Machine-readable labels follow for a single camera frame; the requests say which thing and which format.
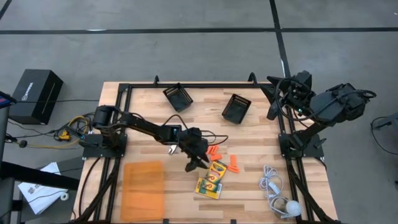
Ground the round lamp socket base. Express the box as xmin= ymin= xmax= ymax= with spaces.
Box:
xmin=272 ymin=196 xmax=290 ymax=217

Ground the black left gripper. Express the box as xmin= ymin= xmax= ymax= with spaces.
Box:
xmin=177 ymin=126 xmax=210 ymax=173

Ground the black side desk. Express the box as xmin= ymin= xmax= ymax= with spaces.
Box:
xmin=0 ymin=161 xmax=81 ymax=224

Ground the white paper sheet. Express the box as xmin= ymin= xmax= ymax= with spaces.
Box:
xmin=17 ymin=161 xmax=68 ymax=215

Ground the black plastic mesh basket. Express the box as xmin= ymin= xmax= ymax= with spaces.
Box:
xmin=221 ymin=93 xmax=252 ymax=125
xmin=162 ymin=82 xmax=194 ymax=113

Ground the white light bulb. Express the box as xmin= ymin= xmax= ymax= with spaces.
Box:
xmin=285 ymin=200 xmax=303 ymax=218

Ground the blue screen device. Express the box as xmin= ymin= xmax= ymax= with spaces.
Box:
xmin=0 ymin=91 xmax=17 ymax=109

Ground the black cable bundle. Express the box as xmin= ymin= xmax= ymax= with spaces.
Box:
xmin=284 ymin=157 xmax=341 ymax=224
xmin=73 ymin=157 xmax=122 ymax=224

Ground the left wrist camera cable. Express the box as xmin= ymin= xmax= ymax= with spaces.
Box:
xmin=161 ymin=114 xmax=229 ymax=147

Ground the black floor cable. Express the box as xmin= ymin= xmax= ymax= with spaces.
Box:
xmin=369 ymin=115 xmax=398 ymax=156

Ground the yellow cable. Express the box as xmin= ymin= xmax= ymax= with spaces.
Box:
xmin=27 ymin=114 xmax=91 ymax=149

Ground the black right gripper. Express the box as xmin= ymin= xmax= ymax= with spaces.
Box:
xmin=259 ymin=70 xmax=315 ymax=121

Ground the white bundled power cord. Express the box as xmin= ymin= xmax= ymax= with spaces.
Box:
xmin=259 ymin=164 xmax=289 ymax=218

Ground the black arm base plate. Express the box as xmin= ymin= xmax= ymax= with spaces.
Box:
xmin=78 ymin=133 xmax=128 ymax=159
xmin=279 ymin=133 xmax=325 ymax=159

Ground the translucent orange plastic bin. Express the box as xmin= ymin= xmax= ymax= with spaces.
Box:
xmin=120 ymin=161 xmax=165 ymax=223

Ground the black cardboard box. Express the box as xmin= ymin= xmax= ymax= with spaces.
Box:
xmin=8 ymin=68 xmax=65 ymax=125

